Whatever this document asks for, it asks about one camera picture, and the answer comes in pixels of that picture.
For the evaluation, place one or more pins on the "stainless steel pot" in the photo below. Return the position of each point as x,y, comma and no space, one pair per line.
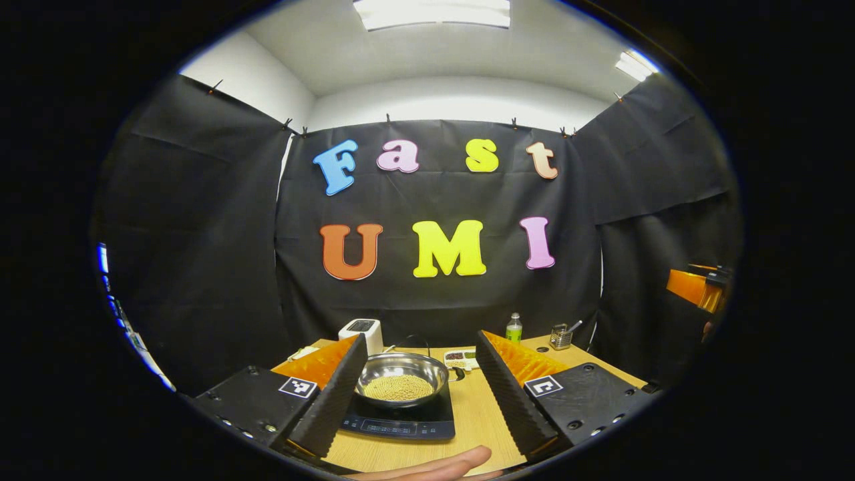
401,364

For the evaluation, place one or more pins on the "black induction cooktop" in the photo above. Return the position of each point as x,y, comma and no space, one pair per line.
401,424

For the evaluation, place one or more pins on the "pile of yellow soybeans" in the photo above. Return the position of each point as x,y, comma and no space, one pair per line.
399,387

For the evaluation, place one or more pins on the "small ceiling light panel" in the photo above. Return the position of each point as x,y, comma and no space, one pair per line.
636,65

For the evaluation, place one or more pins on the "white divided bean tray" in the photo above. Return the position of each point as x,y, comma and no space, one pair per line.
459,359

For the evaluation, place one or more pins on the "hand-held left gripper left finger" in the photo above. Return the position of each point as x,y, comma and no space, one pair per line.
334,401

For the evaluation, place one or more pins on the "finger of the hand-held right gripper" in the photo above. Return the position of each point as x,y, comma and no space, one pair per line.
691,286

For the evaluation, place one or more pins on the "white toaster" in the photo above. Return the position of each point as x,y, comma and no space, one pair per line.
364,334

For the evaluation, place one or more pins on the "large ceiling light panel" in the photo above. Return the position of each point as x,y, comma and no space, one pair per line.
431,12

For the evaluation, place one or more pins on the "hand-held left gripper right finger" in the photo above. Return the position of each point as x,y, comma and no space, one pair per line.
511,401

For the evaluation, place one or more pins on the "black backdrop cloth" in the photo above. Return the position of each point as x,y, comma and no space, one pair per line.
434,300

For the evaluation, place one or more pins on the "green label drink bottle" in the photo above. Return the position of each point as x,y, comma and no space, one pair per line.
514,331

